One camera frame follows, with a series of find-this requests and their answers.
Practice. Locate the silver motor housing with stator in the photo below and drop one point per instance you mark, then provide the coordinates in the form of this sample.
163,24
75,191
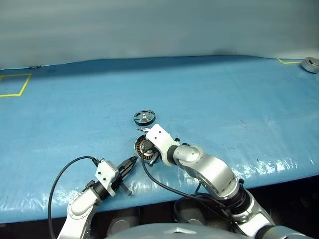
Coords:
138,149

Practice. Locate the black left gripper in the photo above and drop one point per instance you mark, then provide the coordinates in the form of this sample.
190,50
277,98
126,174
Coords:
120,181

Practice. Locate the black spoked rotor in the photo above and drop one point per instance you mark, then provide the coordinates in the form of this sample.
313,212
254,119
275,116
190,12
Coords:
144,116

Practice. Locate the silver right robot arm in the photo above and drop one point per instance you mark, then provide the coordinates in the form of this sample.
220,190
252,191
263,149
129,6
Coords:
214,171

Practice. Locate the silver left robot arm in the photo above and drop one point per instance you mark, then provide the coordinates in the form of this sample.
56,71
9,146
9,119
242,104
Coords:
79,206

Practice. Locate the grey robot torso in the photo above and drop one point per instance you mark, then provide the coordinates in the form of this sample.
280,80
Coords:
174,232

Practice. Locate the dark rounded shape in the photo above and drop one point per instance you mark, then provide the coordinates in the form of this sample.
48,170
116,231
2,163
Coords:
119,224

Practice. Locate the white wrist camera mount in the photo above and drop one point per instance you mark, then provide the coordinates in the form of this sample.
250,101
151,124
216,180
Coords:
159,135
106,174

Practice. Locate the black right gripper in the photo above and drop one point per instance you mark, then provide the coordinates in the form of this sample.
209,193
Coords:
151,149

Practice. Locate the blue table cover sheet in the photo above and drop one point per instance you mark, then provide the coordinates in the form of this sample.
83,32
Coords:
74,119

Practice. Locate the yellow tape square outline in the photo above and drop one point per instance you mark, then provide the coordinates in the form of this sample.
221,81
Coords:
25,84

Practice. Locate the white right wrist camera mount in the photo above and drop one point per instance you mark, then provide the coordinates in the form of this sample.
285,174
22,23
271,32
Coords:
159,135

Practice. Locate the silver round housing lid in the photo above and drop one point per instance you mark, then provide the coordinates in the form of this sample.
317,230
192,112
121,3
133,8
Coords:
309,66

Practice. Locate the yellow tape corner mark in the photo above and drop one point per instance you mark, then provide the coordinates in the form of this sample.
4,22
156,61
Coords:
290,62

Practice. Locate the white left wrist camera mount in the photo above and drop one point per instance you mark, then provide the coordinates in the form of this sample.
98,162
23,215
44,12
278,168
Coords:
106,174

